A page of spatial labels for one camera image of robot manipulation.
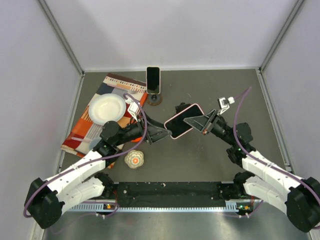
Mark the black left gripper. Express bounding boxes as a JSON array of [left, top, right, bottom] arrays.
[[114, 111, 172, 147]]

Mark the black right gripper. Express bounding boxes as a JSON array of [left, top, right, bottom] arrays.
[[184, 109, 237, 146]]

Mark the pink-cased phone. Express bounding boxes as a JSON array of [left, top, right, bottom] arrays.
[[164, 103, 204, 140]]

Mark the grey phone stand wooden base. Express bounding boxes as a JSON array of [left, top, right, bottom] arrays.
[[146, 94, 163, 106]]

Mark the white-cased smartphone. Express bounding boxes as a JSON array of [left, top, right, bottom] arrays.
[[146, 66, 161, 95]]

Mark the black round-base camera stand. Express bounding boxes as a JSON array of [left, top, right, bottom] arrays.
[[175, 102, 191, 115]]

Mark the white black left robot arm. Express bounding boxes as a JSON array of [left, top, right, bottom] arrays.
[[23, 115, 172, 229]]

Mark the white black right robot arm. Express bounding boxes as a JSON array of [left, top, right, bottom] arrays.
[[183, 109, 320, 233]]

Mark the orange plastic bowl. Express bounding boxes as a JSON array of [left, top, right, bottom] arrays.
[[131, 137, 142, 143]]

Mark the crocheted flower coaster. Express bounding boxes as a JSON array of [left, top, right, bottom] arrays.
[[124, 150, 145, 169]]

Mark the white round plate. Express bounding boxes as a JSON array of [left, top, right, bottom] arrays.
[[88, 93, 127, 126]]

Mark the grey ceramic cup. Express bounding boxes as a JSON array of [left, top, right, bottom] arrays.
[[88, 137, 101, 151]]

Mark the colourful patchwork placemat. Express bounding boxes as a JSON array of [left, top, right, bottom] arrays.
[[61, 73, 148, 158]]

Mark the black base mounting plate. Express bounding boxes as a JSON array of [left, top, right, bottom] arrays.
[[109, 181, 251, 208]]

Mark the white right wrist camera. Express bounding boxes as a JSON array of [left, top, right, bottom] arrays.
[[218, 96, 235, 113]]

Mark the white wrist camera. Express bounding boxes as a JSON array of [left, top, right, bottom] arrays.
[[218, 96, 235, 113], [124, 95, 141, 121]]

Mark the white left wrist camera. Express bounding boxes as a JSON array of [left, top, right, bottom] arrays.
[[124, 95, 141, 121]]

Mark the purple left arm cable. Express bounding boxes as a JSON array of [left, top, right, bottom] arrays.
[[22, 92, 148, 221]]

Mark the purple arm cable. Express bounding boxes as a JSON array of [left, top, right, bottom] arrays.
[[231, 86, 320, 218], [22, 92, 148, 221]]

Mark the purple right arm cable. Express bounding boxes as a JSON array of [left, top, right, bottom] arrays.
[[231, 86, 320, 218]]

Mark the aluminium frame rail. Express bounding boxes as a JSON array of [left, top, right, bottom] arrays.
[[39, 181, 313, 213]]

